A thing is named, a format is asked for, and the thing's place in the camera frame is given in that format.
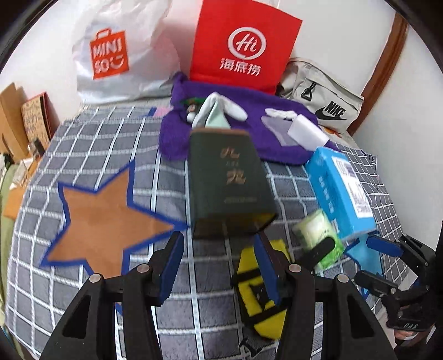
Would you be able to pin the brown cardboard boxes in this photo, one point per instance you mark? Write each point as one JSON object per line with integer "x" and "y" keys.
{"x": 14, "y": 140}

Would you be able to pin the clear plastic zip bag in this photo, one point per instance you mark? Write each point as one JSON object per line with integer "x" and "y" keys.
{"x": 279, "y": 128}

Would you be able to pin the light green tissue pack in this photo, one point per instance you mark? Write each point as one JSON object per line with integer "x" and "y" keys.
{"x": 313, "y": 229}

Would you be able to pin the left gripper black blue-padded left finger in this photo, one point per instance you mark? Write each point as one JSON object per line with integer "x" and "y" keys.
{"x": 87, "y": 328}

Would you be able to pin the purple towel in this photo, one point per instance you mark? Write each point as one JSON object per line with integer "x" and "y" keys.
{"x": 174, "y": 135}

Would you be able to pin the white Miniso plastic bag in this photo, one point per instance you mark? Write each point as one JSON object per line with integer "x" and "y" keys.
{"x": 124, "y": 54}

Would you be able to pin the brown wooden frame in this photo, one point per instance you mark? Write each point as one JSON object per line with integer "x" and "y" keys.
{"x": 383, "y": 70}

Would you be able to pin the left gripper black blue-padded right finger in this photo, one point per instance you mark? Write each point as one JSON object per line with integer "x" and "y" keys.
{"x": 350, "y": 329}

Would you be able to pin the grey Nike bag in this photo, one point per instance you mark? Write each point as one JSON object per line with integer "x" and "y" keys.
{"x": 334, "y": 105}

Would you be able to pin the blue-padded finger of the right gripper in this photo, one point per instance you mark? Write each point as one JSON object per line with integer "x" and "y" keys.
{"x": 384, "y": 246}

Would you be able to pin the person's right hand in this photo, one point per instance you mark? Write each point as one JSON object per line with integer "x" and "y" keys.
{"x": 403, "y": 335}

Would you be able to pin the dark green tin box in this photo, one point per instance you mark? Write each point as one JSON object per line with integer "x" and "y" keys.
{"x": 228, "y": 190}

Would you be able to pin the grey checked star tablecloth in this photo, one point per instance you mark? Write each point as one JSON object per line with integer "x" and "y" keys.
{"x": 90, "y": 207}

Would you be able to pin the yellow black pouch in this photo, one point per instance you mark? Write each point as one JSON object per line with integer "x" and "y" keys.
{"x": 258, "y": 312}

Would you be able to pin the white sponge block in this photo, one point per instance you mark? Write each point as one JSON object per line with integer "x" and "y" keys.
{"x": 307, "y": 134}

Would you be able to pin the white cloth glove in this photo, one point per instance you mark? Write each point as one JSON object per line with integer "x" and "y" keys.
{"x": 214, "y": 113}

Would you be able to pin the red paper shopping bag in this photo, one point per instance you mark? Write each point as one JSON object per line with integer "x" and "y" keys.
{"x": 243, "y": 43}

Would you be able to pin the blue cardboard box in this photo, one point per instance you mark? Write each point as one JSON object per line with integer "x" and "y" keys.
{"x": 340, "y": 194}

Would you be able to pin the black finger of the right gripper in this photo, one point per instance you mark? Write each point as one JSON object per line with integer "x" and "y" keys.
{"x": 374, "y": 283}

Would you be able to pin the white cloth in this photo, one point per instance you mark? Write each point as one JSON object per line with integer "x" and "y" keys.
{"x": 277, "y": 113}

